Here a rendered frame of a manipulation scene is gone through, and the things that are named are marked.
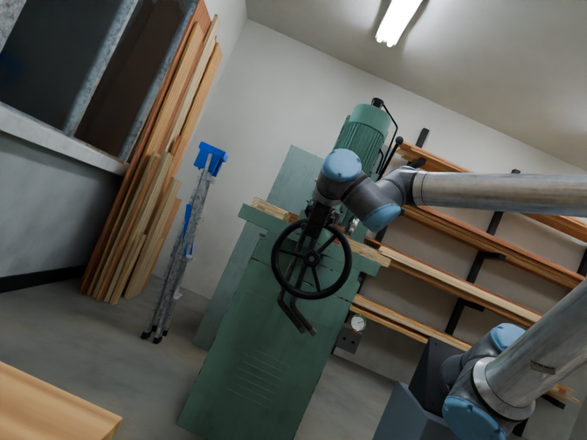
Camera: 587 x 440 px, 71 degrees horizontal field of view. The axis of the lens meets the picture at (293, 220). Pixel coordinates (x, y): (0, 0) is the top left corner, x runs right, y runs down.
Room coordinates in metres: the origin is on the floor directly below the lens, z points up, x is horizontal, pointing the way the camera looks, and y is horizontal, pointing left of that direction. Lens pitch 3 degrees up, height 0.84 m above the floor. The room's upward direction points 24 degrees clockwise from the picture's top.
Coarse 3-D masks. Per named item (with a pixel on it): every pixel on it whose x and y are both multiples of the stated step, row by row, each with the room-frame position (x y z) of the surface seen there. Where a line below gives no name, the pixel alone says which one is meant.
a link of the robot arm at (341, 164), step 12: (336, 156) 0.98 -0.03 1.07; (348, 156) 0.98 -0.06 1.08; (324, 168) 0.98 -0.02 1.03; (336, 168) 0.97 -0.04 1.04; (348, 168) 0.97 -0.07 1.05; (360, 168) 0.97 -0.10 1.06; (324, 180) 1.01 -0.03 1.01; (336, 180) 0.97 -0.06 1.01; (348, 180) 0.97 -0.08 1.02; (324, 192) 1.05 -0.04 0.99; (336, 192) 1.00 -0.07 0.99
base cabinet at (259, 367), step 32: (256, 288) 1.65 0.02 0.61; (224, 320) 1.65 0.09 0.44; (256, 320) 1.65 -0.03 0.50; (288, 320) 1.64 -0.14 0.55; (320, 320) 1.64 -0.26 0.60; (224, 352) 1.65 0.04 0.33; (256, 352) 1.64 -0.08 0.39; (288, 352) 1.64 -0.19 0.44; (320, 352) 1.63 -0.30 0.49; (224, 384) 1.65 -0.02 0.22; (256, 384) 1.64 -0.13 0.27; (288, 384) 1.63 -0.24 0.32; (192, 416) 1.65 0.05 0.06; (224, 416) 1.65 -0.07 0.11; (256, 416) 1.64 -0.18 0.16; (288, 416) 1.63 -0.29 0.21
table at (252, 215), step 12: (240, 216) 1.66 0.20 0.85; (252, 216) 1.66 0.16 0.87; (264, 216) 1.66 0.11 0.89; (264, 228) 1.66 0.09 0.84; (276, 228) 1.65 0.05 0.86; (324, 252) 1.55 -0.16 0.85; (336, 252) 1.64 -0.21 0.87; (360, 264) 1.63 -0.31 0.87; (372, 264) 1.63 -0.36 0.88; (372, 276) 1.63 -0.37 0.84
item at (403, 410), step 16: (400, 384) 1.39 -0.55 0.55; (400, 400) 1.34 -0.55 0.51; (416, 400) 1.27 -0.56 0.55; (384, 416) 1.41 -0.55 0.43; (400, 416) 1.30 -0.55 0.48; (416, 416) 1.20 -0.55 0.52; (432, 416) 1.17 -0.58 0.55; (384, 432) 1.36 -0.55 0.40; (400, 432) 1.25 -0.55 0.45; (416, 432) 1.17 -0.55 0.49; (432, 432) 1.13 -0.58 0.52; (448, 432) 1.13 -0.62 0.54
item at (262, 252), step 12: (264, 240) 1.65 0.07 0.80; (252, 252) 1.66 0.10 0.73; (264, 252) 1.65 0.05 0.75; (264, 264) 1.66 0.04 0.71; (288, 264) 1.65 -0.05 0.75; (300, 264) 1.64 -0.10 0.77; (312, 276) 1.64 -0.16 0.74; (324, 276) 1.64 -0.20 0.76; (336, 276) 1.64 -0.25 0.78; (324, 288) 1.64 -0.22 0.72; (348, 288) 1.63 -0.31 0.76; (348, 300) 1.63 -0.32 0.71
